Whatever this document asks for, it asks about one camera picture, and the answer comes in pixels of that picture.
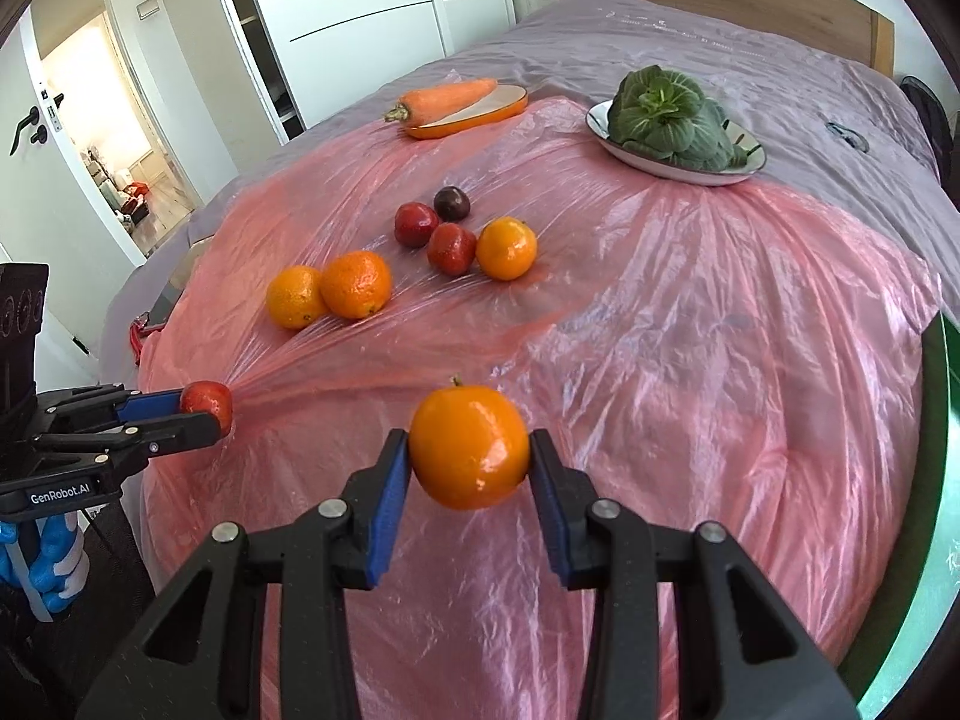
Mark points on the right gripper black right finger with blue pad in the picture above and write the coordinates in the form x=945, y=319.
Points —
x=741, y=652

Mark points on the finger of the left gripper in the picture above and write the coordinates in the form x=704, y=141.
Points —
x=127, y=403
x=124, y=450

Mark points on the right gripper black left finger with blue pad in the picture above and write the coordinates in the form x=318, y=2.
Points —
x=197, y=651

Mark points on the red apple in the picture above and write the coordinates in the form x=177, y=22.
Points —
x=451, y=249
x=414, y=224
x=208, y=396

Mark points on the orange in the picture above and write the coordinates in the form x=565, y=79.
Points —
x=469, y=447

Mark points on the dark plum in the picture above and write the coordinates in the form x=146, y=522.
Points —
x=452, y=204

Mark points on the blue gloved hand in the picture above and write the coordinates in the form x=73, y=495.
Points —
x=61, y=567

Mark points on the green tray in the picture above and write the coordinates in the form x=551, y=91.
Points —
x=906, y=655

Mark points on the orange fruit far left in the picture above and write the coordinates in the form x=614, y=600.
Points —
x=294, y=298

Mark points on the orange fruit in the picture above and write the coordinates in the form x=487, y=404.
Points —
x=506, y=249
x=357, y=285
x=294, y=298

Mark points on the pink plastic sheet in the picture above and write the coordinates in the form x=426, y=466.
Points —
x=747, y=354

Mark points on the red apple front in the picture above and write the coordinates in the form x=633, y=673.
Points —
x=451, y=249

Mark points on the orange fruit right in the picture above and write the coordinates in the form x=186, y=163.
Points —
x=506, y=249

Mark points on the carrot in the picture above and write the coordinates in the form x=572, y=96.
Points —
x=427, y=105

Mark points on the white wardrobe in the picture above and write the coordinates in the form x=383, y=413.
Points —
x=311, y=58

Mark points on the orange oval dish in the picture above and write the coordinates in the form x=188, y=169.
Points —
x=503, y=102

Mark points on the small blue object on bed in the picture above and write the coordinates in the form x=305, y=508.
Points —
x=849, y=136

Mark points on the bok choy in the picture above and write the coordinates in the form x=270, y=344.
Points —
x=664, y=116

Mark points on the black backpack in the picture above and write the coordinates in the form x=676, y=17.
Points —
x=936, y=125

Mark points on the white door with handle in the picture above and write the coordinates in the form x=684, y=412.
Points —
x=53, y=213

